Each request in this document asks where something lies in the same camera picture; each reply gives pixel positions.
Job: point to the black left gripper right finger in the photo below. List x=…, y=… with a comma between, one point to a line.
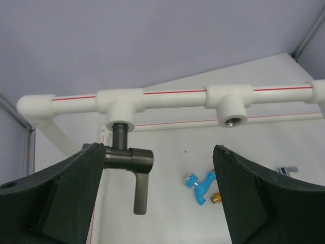
x=264, y=206

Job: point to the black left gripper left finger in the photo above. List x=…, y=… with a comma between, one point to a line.
x=54, y=205

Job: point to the dark long-spout faucet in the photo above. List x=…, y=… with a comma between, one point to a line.
x=138, y=161

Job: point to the white PVC pipe frame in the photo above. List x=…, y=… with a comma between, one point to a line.
x=274, y=126

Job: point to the chrome metal faucet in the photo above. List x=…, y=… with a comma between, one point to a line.
x=287, y=170

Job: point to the orange plastic faucet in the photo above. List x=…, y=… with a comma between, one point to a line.
x=216, y=198

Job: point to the blue plastic faucet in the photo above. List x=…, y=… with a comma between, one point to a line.
x=200, y=188

